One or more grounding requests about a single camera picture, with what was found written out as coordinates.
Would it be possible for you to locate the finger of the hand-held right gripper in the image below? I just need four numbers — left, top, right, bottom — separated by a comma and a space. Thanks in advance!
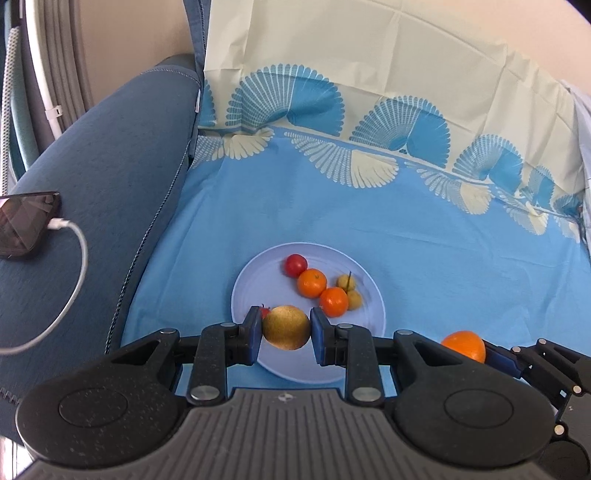
482, 338, 591, 398

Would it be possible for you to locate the white steamer pole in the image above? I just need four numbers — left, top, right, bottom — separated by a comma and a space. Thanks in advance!
23, 0, 63, 137

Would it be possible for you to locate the blue fabric sofa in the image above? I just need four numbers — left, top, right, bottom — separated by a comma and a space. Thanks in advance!
0, 0, 211, 439

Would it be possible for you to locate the woven steamer hose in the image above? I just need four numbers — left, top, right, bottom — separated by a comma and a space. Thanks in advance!
0, 28, 21, 195

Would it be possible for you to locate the orange mandarin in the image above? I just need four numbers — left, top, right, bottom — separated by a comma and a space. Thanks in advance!
297, 268, 328, 298
441, 330, 487, 364
320, 287, 350, 318

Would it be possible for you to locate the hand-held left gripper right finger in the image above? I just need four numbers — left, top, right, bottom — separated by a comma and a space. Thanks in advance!
310, 306, 467, 407

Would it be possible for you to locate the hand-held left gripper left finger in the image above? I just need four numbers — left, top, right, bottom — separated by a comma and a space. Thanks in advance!
108, 305, 264, 407

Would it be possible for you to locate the blue fan-print bedsheet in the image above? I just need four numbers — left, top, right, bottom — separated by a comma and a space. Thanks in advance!
120, 0, 591, 398

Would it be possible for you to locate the white charging cable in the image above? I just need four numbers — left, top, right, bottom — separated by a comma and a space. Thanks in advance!
0, 217, 88, 356

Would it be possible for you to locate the light purple round plate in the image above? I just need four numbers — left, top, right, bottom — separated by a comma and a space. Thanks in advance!
231, 242, 386, 384

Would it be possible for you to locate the black smartphone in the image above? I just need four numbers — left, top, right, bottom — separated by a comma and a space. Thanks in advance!
0, 191, 62, 260

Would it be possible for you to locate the pale blue cloth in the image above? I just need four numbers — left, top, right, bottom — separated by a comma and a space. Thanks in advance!
561, 78, 591, 259

